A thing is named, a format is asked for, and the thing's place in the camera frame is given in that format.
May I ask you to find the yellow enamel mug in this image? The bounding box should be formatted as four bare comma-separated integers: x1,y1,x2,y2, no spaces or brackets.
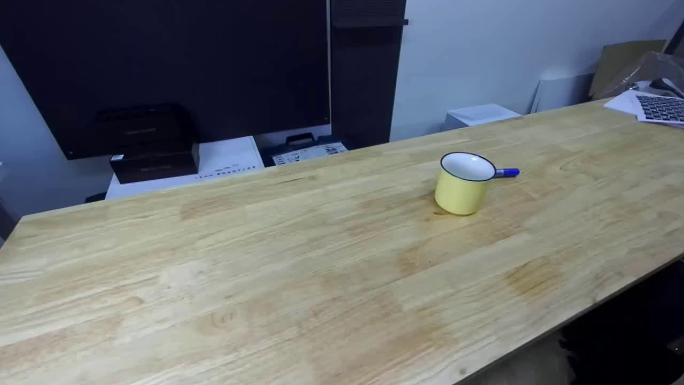
432,151,499,218

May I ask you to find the white flat box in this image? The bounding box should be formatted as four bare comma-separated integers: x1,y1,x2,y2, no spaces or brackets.
105,136,268,203

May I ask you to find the dark tall cabinet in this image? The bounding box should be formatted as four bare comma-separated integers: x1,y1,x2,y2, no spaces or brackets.
328,0,410,151

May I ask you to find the small white box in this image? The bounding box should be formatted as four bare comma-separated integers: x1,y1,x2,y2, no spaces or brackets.
443,104,525,134

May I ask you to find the large black panel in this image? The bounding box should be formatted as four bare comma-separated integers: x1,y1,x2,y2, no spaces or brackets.
0,0,332,164

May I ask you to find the white container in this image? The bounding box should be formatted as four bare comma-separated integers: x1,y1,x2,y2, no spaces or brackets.
528,67,599,117

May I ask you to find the white paper sheet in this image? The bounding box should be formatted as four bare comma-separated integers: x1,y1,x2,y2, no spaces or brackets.
603,88,653,121

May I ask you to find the brown cardboard box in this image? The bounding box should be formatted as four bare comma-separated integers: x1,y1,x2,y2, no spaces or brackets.
589,38,684,104

